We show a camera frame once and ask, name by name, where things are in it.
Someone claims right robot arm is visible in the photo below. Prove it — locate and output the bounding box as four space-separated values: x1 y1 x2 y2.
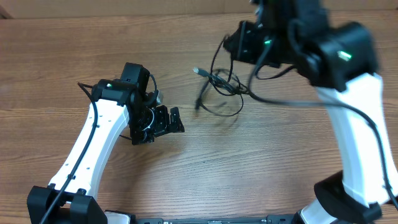
223 0 397 223

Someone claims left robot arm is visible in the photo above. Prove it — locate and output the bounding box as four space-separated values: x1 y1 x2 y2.
27 63 185 224

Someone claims cardboard backdrop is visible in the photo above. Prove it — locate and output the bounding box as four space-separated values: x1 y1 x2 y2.
0 0 398 19

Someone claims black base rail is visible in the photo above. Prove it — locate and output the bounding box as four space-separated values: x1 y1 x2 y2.
133 214 294 224

